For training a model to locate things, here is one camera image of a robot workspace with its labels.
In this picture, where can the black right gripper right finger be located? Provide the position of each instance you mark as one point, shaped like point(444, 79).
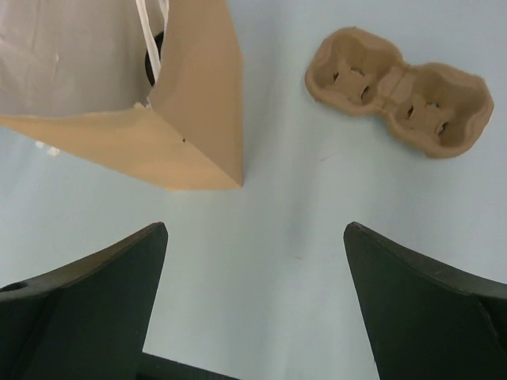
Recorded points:
point(425, 319)

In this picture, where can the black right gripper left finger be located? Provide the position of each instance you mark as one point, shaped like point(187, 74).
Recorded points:
point(87, 319)

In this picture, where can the brown paper takeout bag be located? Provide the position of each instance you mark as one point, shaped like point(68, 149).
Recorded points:
point(150, 89)

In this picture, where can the brown cardboard cup carrier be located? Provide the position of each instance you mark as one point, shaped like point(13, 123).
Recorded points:
point(434, 108)

